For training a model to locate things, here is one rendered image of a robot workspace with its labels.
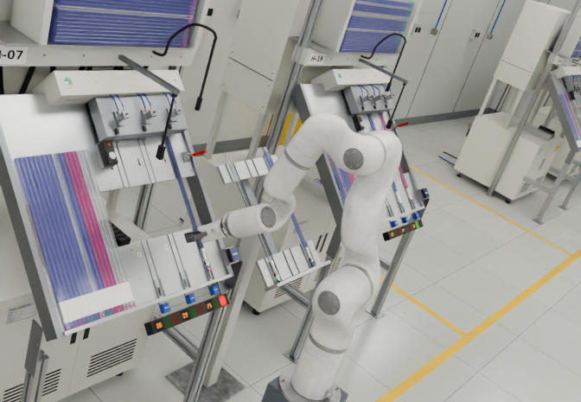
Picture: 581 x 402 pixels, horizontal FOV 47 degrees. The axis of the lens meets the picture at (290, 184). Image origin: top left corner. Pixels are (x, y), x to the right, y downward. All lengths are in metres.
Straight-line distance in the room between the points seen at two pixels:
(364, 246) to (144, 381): 1.46
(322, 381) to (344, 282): 0.34
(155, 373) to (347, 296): 1.44
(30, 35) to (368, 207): 1.06
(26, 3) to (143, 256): 0.82
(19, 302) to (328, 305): 1.02
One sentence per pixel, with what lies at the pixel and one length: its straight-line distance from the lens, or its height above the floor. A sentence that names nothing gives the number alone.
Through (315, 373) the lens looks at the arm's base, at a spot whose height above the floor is 0.80.
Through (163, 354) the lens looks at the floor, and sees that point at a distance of 3.10.
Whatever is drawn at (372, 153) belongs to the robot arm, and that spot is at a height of 1.47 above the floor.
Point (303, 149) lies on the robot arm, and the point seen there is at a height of 1.38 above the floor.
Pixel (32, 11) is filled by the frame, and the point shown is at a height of 1.47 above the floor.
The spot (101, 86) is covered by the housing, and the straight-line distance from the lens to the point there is 2.19.
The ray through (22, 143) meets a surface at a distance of 2.07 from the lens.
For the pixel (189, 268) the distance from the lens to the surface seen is 2.27.
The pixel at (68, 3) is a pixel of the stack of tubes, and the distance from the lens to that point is 2.04.
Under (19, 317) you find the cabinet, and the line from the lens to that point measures 2.32.
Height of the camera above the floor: 1.98
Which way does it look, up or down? 23 degrees down
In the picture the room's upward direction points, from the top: 18 degrees clockwise
